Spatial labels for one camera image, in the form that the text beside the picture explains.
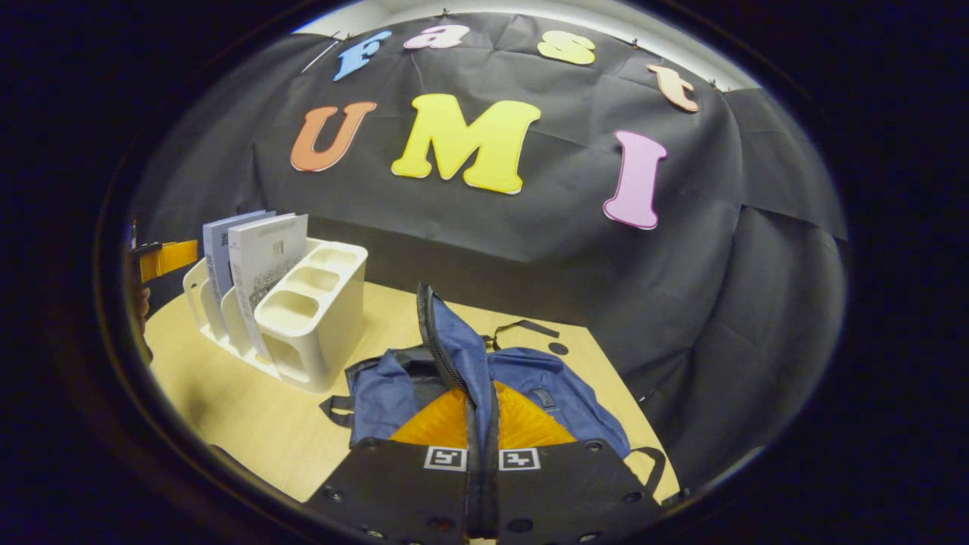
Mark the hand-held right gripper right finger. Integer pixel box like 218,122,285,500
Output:
484,382,668,545

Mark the thin white rod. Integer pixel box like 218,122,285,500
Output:
301,38,341,75

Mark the black backdrop cloth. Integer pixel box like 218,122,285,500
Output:
125,11,849,493

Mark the cream plastic bookshelf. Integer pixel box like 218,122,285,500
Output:
182,236,369,394

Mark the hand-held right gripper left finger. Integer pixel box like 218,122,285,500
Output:
307,382,485,545

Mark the blue-grey book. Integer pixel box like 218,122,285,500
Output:
202,210,277,305

